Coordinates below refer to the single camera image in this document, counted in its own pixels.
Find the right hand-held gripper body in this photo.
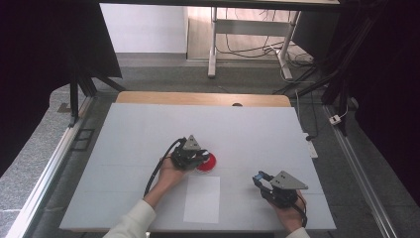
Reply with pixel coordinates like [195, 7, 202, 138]
[261, 170, 309, 209]

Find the dark cabinet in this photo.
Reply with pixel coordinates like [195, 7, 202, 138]
[291, 11, 342, 61]

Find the black metal stand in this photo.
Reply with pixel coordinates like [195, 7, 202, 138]
[321, 65, 355, 137]

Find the person's left hand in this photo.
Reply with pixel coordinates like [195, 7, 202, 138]
[157, 156, 188, 193]

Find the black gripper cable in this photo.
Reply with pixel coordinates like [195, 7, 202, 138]
[143, 137, 188, 198]
[291, 193, 309, 229]

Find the wooden table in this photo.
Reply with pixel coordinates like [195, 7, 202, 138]
[115, 90, 292, 108]

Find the black curtain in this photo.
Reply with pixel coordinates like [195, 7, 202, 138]
[339, 0, 420, 206]
[0, 0, 124, 177]

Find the person's right hand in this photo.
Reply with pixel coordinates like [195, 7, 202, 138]
[268, 193, 309, 234]

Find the white power strip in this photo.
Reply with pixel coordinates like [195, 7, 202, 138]
[303, 132, 319, 160]

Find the white metal desk frame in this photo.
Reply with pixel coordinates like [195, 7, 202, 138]
[207, 6, 302, 81]

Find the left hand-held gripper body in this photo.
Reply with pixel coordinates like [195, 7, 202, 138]
[169, 134, 208, 172]

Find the round red ink pad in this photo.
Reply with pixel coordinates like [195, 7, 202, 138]
[196, 152, 218, 173]

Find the aluminium rail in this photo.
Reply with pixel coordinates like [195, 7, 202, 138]
[6, 95, 95, 238]
[322, 104, 399, 238]

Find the black tripod stand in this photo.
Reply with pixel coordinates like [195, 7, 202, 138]
[66, 59, 127, 129]

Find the tangle of black floor cables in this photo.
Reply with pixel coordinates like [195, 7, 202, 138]
[223, 8, 315, 67]

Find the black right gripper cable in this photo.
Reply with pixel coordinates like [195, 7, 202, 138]
[291, 193, 309, 229]

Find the white paper sheet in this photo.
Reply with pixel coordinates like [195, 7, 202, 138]
[182, 175, 222, 225]

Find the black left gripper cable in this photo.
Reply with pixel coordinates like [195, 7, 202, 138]
[143, 137, 188, 198]

